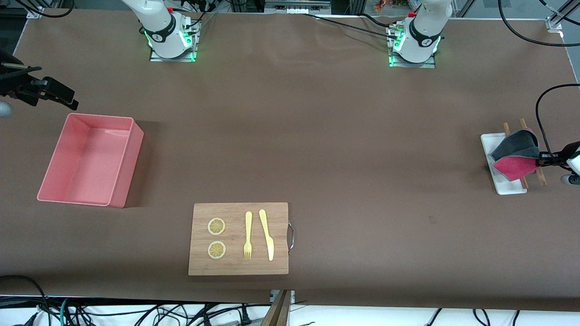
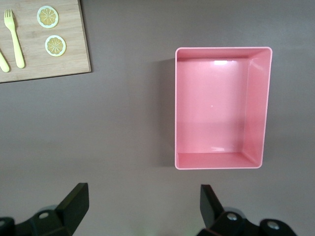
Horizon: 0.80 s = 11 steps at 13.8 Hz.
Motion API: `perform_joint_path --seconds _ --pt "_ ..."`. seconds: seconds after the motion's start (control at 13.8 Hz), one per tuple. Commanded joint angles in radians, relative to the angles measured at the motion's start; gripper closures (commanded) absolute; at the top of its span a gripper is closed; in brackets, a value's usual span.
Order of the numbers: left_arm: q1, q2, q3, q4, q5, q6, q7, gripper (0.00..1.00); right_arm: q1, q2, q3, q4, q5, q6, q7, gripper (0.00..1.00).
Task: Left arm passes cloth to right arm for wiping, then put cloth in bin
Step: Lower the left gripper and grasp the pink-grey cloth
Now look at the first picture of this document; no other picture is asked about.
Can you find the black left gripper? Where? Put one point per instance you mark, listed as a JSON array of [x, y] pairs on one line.
[[558, 157]]

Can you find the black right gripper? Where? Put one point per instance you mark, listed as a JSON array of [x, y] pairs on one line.
[[12, 86]]

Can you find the pink and grey cloth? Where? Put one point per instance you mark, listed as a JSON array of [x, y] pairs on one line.
[[512, 167]]

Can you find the pink plastic bin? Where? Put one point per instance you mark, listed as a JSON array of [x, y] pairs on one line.
[[81, 167]]

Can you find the lemon slice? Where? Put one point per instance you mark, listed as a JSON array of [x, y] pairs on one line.
[[216, 250], [216, 226]]

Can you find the yellow fork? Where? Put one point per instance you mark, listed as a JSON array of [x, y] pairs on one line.
[[248, 226]]

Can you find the wooden cutting board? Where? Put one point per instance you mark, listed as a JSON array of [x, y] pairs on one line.
[[235, 267]]

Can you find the yellow knife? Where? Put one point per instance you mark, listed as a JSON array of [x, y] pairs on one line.
[[267, 235]]

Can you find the wooden plank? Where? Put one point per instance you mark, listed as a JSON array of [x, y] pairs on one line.
[[276, 312]]

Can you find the white rack base plate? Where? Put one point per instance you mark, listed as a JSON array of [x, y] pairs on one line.
[[491, 142]]

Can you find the aluminium frame profile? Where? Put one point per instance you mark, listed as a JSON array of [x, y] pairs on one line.
[[35, 11], [294, 7], [553, 22]]

